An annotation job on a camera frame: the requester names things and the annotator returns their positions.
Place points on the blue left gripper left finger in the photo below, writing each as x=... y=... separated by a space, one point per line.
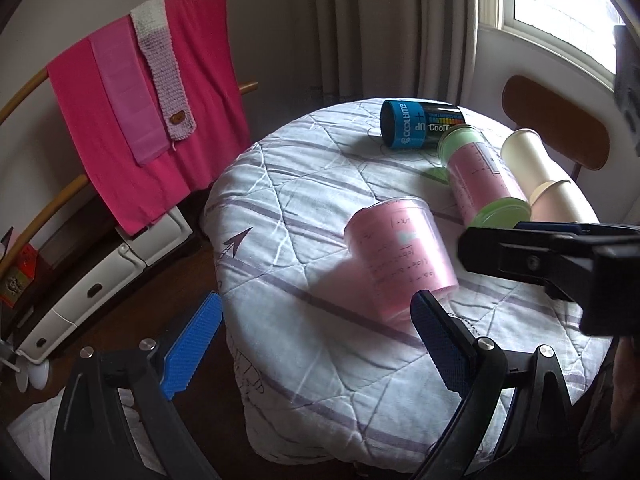
x=187 y=349

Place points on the wooden back chair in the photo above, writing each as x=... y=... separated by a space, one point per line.
x=562 y=125

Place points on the white crumpled cloth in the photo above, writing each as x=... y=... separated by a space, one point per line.
x=33 y=433

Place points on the blue black printed cup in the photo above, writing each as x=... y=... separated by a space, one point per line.
x=416 y=124

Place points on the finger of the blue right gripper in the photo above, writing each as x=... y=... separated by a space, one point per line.
x=552 y=227

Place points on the red box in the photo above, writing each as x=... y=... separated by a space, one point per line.
x=19 y=276

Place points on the pink paper cup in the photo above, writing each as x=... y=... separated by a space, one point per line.
x=402 y=252

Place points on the white window frame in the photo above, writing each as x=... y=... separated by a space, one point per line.
x=578 y=31

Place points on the white paper cup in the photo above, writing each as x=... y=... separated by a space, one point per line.
x=527 y=158
x=563 y=201

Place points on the light pink hanging cloth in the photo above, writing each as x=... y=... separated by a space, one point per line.
x=116 y=54

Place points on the magenta hanging towel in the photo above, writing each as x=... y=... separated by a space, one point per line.
x=150 y=110

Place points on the pink and green cup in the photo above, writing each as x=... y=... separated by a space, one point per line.
x=484 y=188

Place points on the grey curtain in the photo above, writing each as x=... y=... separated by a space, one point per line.
x=419 y=48

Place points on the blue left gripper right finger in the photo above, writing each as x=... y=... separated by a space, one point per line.
x=447 y=341

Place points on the wooden towel rack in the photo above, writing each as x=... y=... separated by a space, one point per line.
x=50 y=199

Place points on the white purple quilted tablecloth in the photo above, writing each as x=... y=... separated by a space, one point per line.
x=321 y=377

